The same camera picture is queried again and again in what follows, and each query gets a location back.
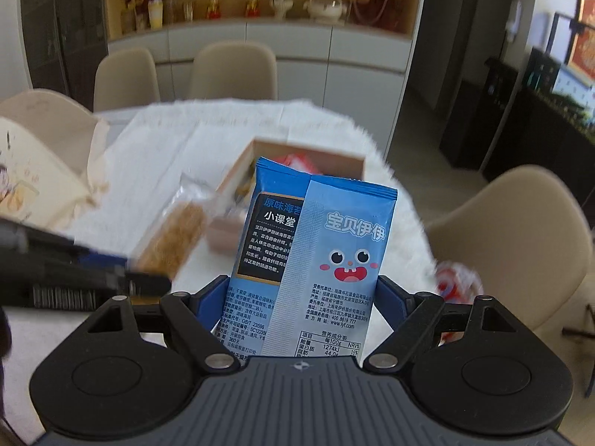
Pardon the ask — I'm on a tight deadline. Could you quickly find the beige chair back centre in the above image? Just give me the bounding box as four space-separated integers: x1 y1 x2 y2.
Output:
188 41 279 100

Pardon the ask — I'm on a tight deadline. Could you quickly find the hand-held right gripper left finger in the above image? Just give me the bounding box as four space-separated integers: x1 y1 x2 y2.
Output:
88 275 239 375

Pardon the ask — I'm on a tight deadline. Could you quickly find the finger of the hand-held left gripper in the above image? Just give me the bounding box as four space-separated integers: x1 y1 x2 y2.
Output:
93 265 173 296
28 230 132 269

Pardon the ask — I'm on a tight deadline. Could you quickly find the beige dining chair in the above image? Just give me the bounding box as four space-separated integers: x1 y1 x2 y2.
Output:
0 89 100 177
425 165 595 354

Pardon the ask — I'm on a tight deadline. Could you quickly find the dark sideboard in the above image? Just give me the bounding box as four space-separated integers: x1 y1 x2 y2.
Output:
483 88 595 228

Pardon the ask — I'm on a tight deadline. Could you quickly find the beige printed paper bag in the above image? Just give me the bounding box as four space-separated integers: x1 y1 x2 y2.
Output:
0 116 110 230

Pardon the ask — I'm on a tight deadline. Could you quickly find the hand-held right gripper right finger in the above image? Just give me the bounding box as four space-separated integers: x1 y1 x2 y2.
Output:
363 275 512 373

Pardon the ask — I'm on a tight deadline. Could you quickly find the clear packet of brown cake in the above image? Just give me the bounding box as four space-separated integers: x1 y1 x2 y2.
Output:
132 173 225 276

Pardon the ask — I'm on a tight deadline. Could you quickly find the black water dispenser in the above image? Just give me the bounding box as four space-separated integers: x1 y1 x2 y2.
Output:
439 56 521 168

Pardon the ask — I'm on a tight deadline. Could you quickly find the beige chair back left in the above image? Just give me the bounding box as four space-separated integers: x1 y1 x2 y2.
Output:
93 48 161 112

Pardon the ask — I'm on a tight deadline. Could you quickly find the blue cartoon snack packet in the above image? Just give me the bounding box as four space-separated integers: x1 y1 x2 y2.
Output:
215 157 398 368

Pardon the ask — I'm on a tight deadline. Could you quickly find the red framed picture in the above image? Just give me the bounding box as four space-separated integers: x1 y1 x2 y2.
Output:
565 0 595 75

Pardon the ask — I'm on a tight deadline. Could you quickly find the white wall cabinet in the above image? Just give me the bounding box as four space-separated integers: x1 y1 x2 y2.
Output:
104 0 428 103

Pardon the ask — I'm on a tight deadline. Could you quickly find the pink cardboard box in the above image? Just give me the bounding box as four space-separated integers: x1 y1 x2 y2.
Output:
207 137 367 254

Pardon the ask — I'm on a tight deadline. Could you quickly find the red and white plastic bag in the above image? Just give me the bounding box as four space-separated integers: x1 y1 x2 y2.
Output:
434 260 482 340

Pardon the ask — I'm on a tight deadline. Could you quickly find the brown bag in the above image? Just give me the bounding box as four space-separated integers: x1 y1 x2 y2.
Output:
348 0 405 33

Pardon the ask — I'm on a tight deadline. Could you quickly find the white textured tablecloth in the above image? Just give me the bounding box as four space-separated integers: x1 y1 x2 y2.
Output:
70 97 435 289

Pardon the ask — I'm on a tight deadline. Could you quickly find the dark glass cabinet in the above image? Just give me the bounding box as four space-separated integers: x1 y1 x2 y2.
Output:
21 0 109 103

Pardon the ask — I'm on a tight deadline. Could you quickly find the white and yellow toy figure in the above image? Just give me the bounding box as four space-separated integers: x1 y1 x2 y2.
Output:
304 0 347 24

